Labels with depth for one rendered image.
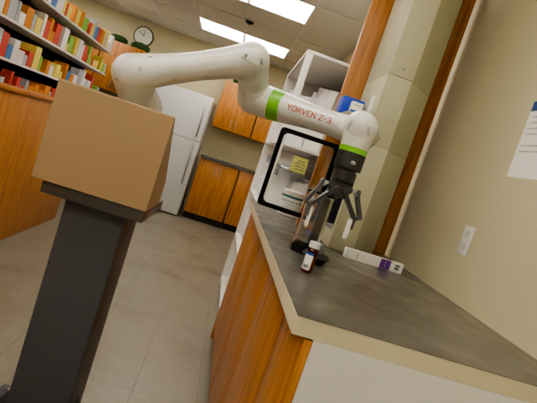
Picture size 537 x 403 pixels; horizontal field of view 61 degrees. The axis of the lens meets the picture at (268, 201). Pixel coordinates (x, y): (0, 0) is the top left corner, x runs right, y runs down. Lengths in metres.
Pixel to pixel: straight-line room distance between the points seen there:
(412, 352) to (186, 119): 6.06
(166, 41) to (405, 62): 5.95
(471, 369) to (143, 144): 1.05
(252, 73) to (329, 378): 1.02
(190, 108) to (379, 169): 5.06
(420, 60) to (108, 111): 1.28
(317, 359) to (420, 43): 1.48
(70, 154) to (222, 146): 6.05
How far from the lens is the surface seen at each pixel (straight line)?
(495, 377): 1.13
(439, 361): 1.06
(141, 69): 1.60
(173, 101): 6.87
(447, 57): 2.56
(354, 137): 1.48
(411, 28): 2.11
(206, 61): 1.60
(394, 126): 2.03
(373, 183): 2.01
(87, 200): 1.52
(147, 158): 1.45
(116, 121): 1.47
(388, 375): 1.03
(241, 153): 7.47
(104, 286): 1.63
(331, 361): 0.99
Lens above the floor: 1.21
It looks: 5 degrees down
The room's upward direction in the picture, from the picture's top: 19 degrees clockwise
